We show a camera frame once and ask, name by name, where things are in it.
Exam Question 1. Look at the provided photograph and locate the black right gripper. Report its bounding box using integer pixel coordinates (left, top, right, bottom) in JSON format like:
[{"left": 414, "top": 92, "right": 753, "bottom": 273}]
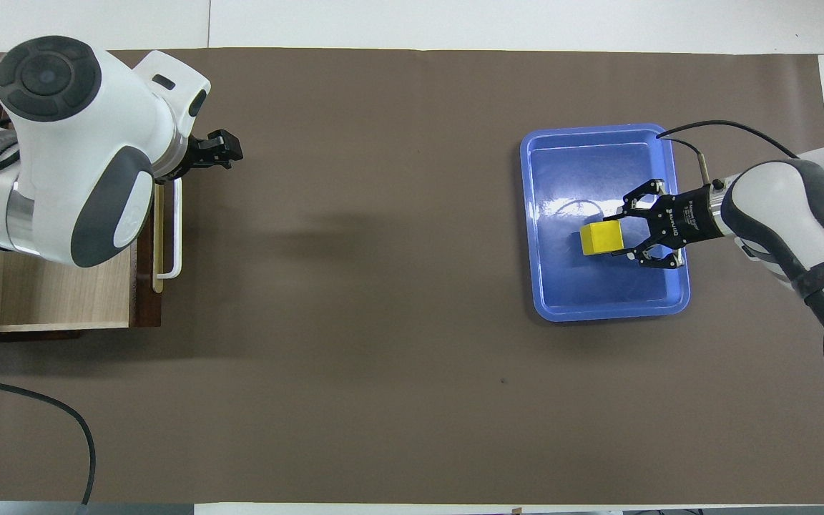
[{"left": 602, "top": 179, "right": 726, "bottom": 271}]

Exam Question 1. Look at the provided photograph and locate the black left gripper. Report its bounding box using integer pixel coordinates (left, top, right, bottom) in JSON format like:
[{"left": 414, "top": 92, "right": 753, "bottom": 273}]
[{"left": 162, "top": 129, "right": 245, "bottom": 181}]

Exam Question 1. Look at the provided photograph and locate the yellow cube block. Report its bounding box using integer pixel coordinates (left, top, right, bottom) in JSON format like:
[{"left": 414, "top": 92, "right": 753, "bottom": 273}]
[{"left": 579, "top": 220, "right": 631, "bottom": 257}]

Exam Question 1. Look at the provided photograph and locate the white drawer handle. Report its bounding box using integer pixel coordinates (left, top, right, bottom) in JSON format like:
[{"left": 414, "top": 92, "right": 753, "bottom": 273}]
[{"left": 157, "top": 177, "right": 183, "bottom": 280}]

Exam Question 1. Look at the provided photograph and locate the blue plastic tray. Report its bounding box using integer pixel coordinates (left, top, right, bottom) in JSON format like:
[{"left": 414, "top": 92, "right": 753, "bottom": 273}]
[{"left": 519, "top": 123, "right": 692, "bottom": 323}]

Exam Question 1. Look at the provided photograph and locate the brown table mat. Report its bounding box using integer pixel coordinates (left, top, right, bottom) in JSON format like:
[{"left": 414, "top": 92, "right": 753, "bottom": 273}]
[{"left": 0, "top": 47, "right": 824, "bottom": 505}]

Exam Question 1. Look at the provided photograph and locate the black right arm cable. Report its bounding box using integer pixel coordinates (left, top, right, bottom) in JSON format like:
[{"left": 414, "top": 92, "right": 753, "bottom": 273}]
[{"left": 657, "top": 120, "right": 824, "bottom": 469}]

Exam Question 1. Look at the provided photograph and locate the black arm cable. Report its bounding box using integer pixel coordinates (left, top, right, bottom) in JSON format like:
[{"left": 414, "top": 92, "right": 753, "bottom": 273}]
[
  {"left": 657, "top": 120, "right": 824, "bottom": 469},
  {"left": 0, "top": 376, "right": 96, "bottom": 505}
]

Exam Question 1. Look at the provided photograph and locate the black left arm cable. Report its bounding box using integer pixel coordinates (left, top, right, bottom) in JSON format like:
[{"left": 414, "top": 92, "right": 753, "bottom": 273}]
[{"left": 0, "top": 376, "right": 96, "bottom": 505}]

